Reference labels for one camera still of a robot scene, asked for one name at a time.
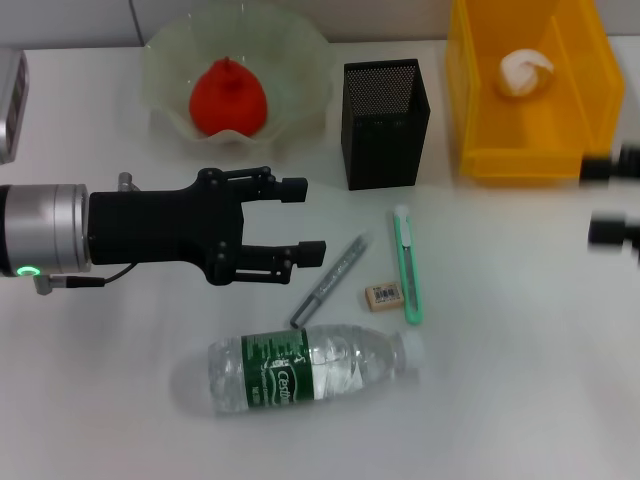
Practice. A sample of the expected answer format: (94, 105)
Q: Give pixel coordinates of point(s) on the white paper ball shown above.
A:
(522, 72)

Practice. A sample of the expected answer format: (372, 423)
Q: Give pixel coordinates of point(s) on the pale green glass fruit bowl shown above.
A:
(300, 75)

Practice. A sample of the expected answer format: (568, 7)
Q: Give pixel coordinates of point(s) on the clear green-label water bottle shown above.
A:
(300, 370)

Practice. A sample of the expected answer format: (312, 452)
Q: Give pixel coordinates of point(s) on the beige eraser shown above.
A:
(384, 297)

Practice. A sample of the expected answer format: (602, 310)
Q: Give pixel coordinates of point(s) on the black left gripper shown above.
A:
(160, 227)

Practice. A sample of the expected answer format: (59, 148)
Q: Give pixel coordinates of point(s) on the green utility knife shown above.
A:
(407, 260)

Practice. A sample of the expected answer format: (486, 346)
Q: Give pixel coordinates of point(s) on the black mesh pen holder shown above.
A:
(385, 150)

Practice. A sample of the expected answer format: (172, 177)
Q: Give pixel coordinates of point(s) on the yellow plastic bin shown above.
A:
(540, 125)

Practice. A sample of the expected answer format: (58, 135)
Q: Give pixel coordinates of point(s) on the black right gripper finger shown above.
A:
(607, 230)
(600, 167)

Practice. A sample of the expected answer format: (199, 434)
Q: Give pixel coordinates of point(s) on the grey pen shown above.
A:
(332, 280)

